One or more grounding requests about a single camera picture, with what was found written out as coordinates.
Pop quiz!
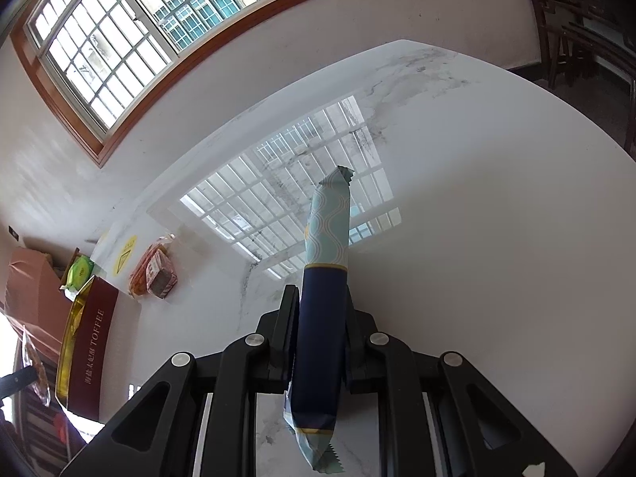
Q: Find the small clear orange snack packet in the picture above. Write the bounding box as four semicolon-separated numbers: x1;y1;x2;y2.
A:
21;325;53;408

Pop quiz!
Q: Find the green packet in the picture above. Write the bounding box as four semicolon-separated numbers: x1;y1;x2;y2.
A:
60;254;96;293

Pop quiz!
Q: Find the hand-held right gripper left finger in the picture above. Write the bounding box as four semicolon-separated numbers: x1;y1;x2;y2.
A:
60;284;301;477

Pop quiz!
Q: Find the long dark red box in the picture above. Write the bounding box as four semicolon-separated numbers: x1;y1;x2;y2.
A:
54;274;120;421

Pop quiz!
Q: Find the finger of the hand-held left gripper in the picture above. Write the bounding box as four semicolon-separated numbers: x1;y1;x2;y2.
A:
0;368;37;399

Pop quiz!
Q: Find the brown cardboard box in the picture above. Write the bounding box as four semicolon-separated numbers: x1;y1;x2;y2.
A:
0;246;75;359

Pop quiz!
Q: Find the navy and light blue packet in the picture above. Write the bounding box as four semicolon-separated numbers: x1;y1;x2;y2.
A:
283;165;355;473

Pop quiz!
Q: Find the clear bag of orange snacks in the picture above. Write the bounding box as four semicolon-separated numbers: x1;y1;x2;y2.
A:
126;236;180;301

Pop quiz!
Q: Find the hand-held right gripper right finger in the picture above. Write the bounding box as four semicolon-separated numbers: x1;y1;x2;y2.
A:
343;291;577;477

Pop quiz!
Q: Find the wooden framed window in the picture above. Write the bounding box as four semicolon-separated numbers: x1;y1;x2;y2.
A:
11;0;331;169

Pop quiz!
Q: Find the dark wooden chair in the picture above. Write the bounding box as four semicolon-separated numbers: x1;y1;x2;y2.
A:
525;0;636;93

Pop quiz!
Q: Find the dark seed bar clear wrapper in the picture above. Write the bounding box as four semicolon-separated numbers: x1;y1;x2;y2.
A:
146;251;178;300

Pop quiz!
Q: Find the yellow printed packet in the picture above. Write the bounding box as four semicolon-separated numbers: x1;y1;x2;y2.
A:
112;235;139;276

